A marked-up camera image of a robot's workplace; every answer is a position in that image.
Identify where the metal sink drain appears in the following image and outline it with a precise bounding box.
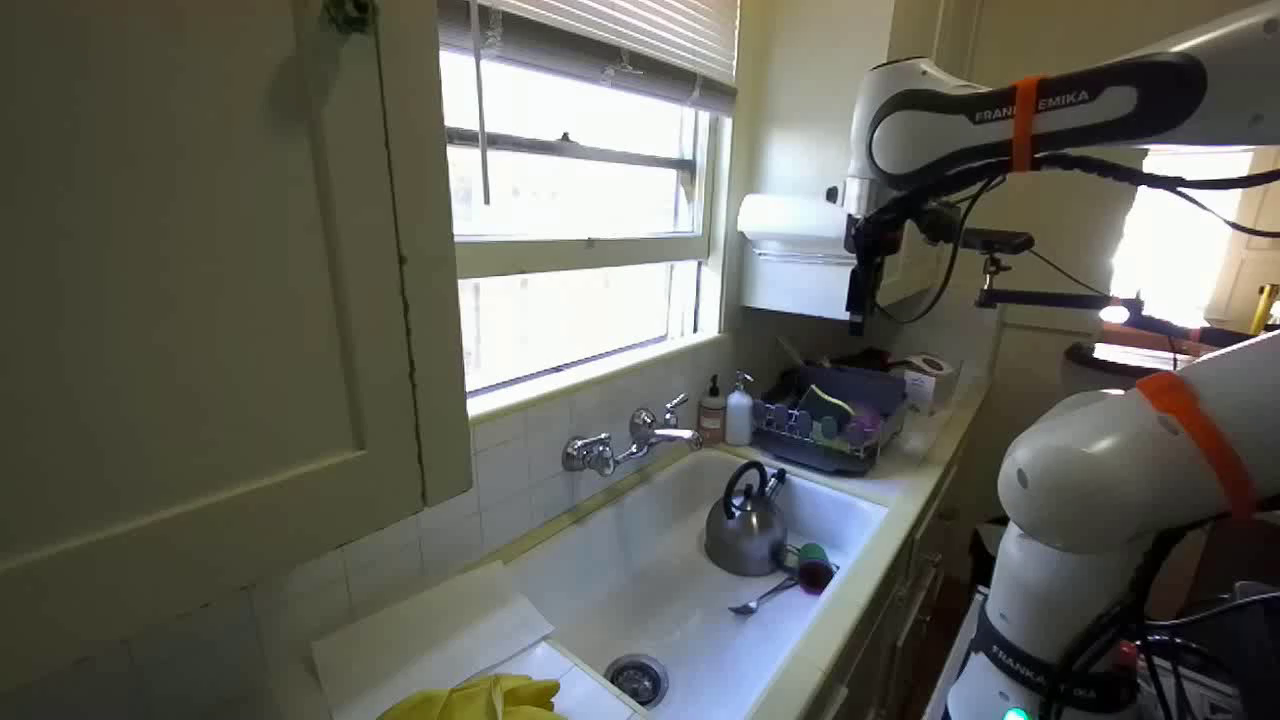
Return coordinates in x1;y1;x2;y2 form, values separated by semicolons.
603;651;672;710

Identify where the cream wall cabinet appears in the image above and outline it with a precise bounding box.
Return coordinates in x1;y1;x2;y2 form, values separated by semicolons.
0;0;477;702

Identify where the steel kettle with black handle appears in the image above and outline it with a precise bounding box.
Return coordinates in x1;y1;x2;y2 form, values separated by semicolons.
701;454;798;579

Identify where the cream base cabinet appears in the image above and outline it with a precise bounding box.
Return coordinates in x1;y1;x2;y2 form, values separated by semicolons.
784;374;992;720

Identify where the orange strap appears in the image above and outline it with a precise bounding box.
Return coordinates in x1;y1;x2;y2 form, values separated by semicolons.
1010;76;1045;177
1135;369;1262;521

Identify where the green cabinet knob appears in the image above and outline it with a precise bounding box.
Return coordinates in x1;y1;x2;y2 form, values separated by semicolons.
321;0;379;40

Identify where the cream window blind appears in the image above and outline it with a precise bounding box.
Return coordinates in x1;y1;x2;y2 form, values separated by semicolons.
474;0;744;88

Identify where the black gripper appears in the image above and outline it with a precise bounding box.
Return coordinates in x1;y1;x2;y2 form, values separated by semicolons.
846;208;927;336

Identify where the soap bottle with orange label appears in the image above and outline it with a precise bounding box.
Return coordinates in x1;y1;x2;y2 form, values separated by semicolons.
697;371;733;449

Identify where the black camera on stand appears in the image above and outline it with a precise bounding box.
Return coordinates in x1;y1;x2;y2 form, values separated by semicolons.
953;221;1163;336

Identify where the green and purple scrubber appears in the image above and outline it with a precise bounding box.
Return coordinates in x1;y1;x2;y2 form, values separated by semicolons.
775;535;839;599

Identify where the chrome left faucet handle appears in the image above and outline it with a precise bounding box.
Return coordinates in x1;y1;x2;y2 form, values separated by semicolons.
561;429;613;481

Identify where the black cable bundle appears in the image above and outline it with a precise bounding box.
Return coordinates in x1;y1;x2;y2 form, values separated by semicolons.
913;143;1280;330

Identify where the chrome wall faucet body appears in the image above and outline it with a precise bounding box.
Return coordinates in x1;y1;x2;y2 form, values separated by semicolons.
592;404;701;481

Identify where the white porcelain sink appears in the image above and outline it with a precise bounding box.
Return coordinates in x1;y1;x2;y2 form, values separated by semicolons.
505;445;898;720

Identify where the metal spoon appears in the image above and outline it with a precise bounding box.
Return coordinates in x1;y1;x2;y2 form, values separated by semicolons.
728;570;806;621

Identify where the white plastic bottle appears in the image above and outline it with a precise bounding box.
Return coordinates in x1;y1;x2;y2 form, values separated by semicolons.
723;369;759;449

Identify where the white box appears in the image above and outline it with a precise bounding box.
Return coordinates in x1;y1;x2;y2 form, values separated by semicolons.
900;353;961;416

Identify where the purple dish rack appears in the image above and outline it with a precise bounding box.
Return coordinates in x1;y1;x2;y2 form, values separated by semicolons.
748;353;919;481

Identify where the window with white frame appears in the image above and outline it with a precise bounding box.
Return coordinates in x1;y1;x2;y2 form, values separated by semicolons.
436;0;741;420

